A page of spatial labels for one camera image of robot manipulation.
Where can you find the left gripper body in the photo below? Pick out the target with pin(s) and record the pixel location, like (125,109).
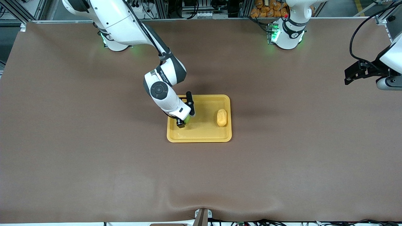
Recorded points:
(371,70)

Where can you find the green apple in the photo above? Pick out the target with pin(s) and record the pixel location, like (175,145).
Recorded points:
(187,119)

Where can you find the yellow potato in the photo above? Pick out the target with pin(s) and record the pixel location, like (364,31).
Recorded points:
(221,117)

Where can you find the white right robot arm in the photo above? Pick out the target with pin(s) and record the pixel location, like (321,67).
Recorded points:
(119,18)

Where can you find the yellow plastic tray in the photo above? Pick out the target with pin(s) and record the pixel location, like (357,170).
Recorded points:
(204,131)

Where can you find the brown table mat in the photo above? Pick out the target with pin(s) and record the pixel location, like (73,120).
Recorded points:
(201,175)

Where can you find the white terminal block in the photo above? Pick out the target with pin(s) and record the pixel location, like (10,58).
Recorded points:
(205,15)

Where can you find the black electronics box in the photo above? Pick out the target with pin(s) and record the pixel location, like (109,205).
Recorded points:
(190,4)

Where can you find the white power strip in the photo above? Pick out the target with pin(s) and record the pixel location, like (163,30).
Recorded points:
(142,8)

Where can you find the orange packaged goods pile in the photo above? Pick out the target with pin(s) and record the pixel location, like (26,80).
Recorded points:
(263,12)

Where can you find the aluminium frame profile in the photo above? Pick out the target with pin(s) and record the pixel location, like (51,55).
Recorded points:
(381,20)
(44,9)

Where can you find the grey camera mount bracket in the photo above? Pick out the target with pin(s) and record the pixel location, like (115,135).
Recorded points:
(202,218)

